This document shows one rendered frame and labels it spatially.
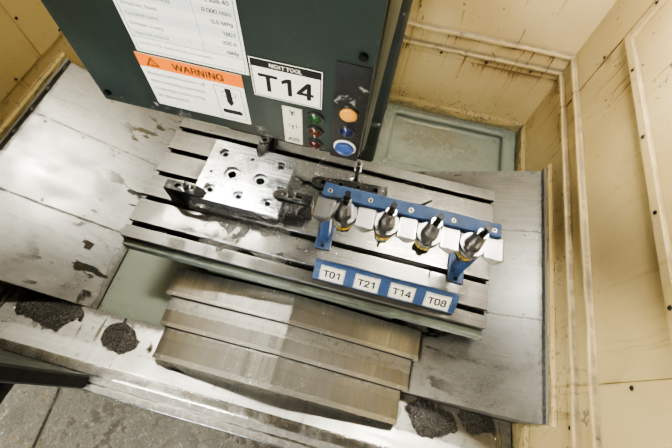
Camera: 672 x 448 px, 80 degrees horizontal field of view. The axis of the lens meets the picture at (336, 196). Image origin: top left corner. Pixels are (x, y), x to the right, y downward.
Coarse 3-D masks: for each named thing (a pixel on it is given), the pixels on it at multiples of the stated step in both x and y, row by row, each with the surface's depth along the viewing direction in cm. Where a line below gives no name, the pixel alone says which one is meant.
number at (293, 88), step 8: (280, 80) 52; (288, 80) 52; (296, 80) 52; (304, 80) 51; (280, 88) 54; (288, 88) 53; (296, 88) 53; (304, 88) 53; (312, 88) 52; (280, 96) 55; (288, 96) 55; (296, 96) 54; (304, 96) 54; (312, 96) 54
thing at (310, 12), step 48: (48, 0) 50; (96, 0) 48; (240, 0) 43; (288, 0) 42; (336, 0) 40; (384, 0) 39; (96, 48) 56; (288, 48) 48; (336, 48) 46; (384, 48) 46; (144, 96) 63
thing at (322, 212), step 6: (318, 198) 104; (324, 198) 104; (330, 198) 104; (318, 204) 103; (324, 204) 103; (330, 204) 103; (318, 210) 102; (324, 210) 102; (330, 210) 102; (318, 216) 101; (324, 216) 101; (330, 216) 102
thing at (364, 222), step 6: (360, 210) 103; (366, 210) 103; (372, 210) 103; (360, 216) 102; (366, 216) 102; (372, 216) 102; (354, 222) 101; (360, 222) 101; (366, 222) 101; (372, 222) 101; (360, 228) 101; (366, 228) 101; (372, 228) 101
